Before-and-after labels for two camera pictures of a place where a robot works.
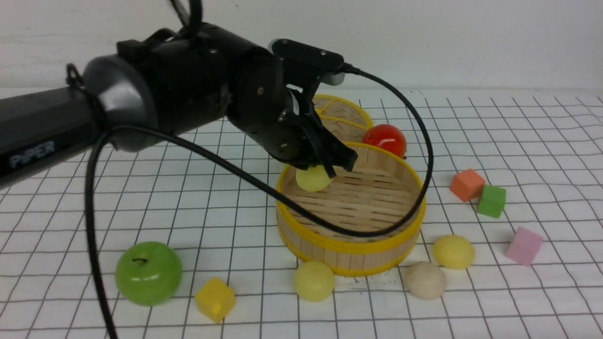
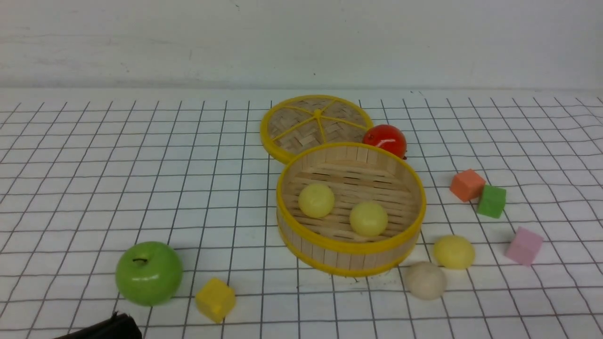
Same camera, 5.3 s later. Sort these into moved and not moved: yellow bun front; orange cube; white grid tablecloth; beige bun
Moved: yellow bun front
Not moved: beige bun; white grid tablecloth; orange cube
